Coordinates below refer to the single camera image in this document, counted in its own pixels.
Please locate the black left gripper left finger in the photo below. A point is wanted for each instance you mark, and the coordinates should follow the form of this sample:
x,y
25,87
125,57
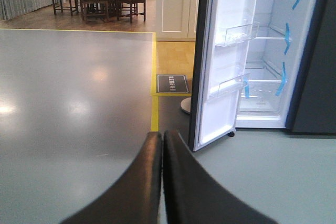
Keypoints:
x,y
135,196

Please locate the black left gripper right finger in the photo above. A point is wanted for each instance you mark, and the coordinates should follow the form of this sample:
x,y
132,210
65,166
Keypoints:
x,y
192,195

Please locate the round white stand base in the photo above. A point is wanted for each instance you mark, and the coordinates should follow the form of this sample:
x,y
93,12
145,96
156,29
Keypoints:
x,y
186,105

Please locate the clear lower door bin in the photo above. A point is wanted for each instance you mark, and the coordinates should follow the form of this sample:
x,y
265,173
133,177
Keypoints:
x,y
229,86

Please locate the clear door bin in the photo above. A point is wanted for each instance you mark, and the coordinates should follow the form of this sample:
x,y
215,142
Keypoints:
x,y
229,86
235,35

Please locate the dark floor sign sticker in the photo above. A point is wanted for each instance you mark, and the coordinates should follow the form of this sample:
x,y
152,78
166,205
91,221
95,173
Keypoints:
x,y
171,83

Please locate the clear crisper drawer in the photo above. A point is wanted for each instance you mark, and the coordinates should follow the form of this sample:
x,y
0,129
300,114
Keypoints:
x,y
262,97

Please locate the dark grey refrigerator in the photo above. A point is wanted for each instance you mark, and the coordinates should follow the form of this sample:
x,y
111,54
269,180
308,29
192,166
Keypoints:
x,y
308,99

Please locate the clear middle door bin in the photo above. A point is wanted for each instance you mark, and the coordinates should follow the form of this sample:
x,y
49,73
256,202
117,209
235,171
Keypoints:
x,y
235,35

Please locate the white panelled cabinet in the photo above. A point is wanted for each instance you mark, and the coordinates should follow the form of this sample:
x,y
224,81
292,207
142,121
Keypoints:
x,y
176,20

